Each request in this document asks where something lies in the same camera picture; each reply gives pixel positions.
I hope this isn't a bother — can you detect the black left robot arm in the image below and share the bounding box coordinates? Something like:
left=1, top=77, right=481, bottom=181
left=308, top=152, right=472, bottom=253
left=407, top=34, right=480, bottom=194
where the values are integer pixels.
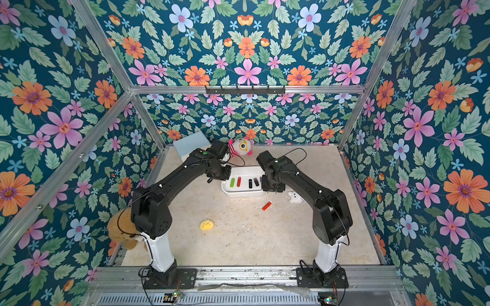
left=131, top=140, right=231, bottom=277

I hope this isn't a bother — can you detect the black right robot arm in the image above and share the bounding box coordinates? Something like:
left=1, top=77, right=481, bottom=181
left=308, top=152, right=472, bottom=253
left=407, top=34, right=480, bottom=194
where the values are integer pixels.
left=256, top=151, right=353, bottom=274

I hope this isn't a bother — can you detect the red rectangular usb drive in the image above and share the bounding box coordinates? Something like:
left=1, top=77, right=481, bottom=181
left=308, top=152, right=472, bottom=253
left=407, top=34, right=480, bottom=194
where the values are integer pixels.
left=262, top=201, right=272, bottom=211

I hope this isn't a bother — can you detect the white storage box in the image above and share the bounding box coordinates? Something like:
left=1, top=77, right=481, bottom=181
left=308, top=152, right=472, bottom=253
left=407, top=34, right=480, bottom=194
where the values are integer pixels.
left=221, top=166, right=264, bottom=198

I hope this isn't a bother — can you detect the small white plush toy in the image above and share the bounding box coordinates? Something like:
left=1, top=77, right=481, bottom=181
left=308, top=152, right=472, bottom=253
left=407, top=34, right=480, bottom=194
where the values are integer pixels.
left=288, top=191, right=304, bottom=204

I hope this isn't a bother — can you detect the pink striped plush toy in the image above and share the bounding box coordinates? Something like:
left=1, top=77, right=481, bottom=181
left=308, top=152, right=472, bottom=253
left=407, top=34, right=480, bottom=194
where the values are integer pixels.
left=228, top=138, right=253, bottom=157

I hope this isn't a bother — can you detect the light blue mini drawer cabinet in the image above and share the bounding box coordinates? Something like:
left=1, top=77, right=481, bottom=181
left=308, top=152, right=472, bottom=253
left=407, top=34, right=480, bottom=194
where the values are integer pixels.
left=174, top=131, right=211, bottom=161

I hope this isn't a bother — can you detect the yellow plush chick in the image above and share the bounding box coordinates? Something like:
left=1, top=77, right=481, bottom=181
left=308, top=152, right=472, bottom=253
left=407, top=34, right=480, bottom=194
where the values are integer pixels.
left=200, top=219, right=214, bottom=231

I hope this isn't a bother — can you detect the brown teddy bear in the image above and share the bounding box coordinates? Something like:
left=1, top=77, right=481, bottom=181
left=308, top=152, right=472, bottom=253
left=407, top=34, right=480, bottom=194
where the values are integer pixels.
left=107, top=208, right=143, bottom=250

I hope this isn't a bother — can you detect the black hook rail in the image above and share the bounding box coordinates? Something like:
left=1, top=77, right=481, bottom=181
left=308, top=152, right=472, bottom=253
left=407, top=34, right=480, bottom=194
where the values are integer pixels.
left=205, top=85, right=286, bottom=96

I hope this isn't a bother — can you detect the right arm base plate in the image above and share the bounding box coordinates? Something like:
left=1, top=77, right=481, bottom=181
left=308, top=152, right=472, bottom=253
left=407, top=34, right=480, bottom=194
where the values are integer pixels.
left=296, top=266, right=349, bottom=289

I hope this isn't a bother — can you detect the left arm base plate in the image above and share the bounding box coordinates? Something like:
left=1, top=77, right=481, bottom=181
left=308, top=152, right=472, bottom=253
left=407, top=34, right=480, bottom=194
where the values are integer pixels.
left=143, top=268, right=197, bottom=290

